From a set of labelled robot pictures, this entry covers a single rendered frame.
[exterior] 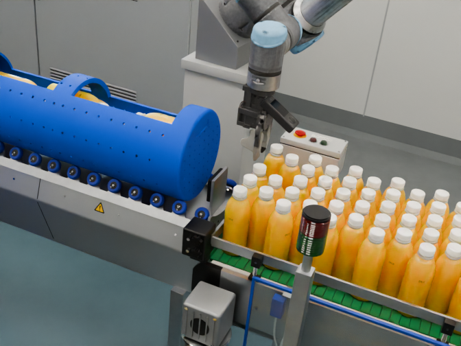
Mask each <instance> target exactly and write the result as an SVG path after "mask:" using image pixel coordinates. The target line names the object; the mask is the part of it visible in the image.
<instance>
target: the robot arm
mask: <svg viewBox="0 0 461 346"><path fill-rule="evenodd" d="M351 1H352V0H221V1H220V3H219V10H220V14H221V16H222V18H223V20H224V22H225V24H227V26H228V27H229V28H230V29H231V30H232V31H233V32H234V33H236V34H237V35H239V36H241V37H243V38H250V37H251V45H250V57H249V63H248V75H247V81H246V84H245V85H243V89H242V91H244V100H243V101H242V102H241V103H240V105H239V108H238V114H237V125H240V126H243V127H244V128H248V129H250V128H254V130H250V134H249V137H246V138H243V139H241V145H242V146H243V147H245V148H247V149H249V150H250V151H252V152H253V161H256V160H257V159H258V158H259V157H260V152H261V153H263V152H264V151H265V149H266V148H267V145H268V141H269V138H270V133H271V129H272V121H273V118H274V119H275V120H276V121H277V122H278V123H279V124H280V125H281V126H282V127H283V128H284V129H285V130H286V131H287V132H288V133H291V132H292V131H293V130H294V129H295V127H297V125H299V121H298V120H297V119H296V118H295V117H294V116H293V115H292V114H291V113H290V112H289V111H288V110H287V109H286V108H285V107H284V106H283V105H282V104H281V103H280V102H278V101H277V100H276V99H275V98H274V97H273V95H274V94H275V91H276V90H277V89H278V88H279V87H280V81H281V71H282V66H283V57H284V55H285V54H286V53H287V52H288V51H291V52H292V53H293V54H298V53H300V52H302V51H303V50H305V49H306V48H308V47H309V46H311V45H313V44H314V43H315V42H316V41H318V40H319V39H320V38H322V37H323V36H324V30H323V29H324V28H325V25H326V21H327V20H328V19H330V18H331V17H332V16H333V15H334V14H336V13H337V12H339V11H340V10H341V9H342V8H344V7H345V6H346V5H348V4H349V3H350V2H351Z"/></svg>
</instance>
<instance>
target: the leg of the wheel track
mask: <svg viewBox="0 0 461 346"><path fill-rule="evenodd" d="M188 296H189V292H188V291H186V290H183V289H180V288H177V287H175V286H174V287H173V288H172V289H171V294H170V307H169V331H168V344H167V346H185V342H184V340H183V339H182V334H181V326H182V307H183V303H184V301H185V300H186V298H187V297H188Z"/></svg>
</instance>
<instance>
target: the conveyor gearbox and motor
mask: <svg viewBox="0 0 461 346"><path fill-rule="evenodd" d="M235 297H236V294H235V293H233V292H230V291H227V290H225V289H222V288H219V287H217V286H214V285H211V284H208V283H206V282H203V281H200V282H199V283H198V284H197V286H196V287H195V288H194V289H193V291H192V292H191V293H190V295H189V296H188V297H187V298H186V300H185V301H184V303H183V307H182V326H181V334H182V339H183V340H184V342H185V346H227V345H228V344H229V343H230V341H231V335H232V331H231V326H232V324H233V314H234V308H235Z"/></svg>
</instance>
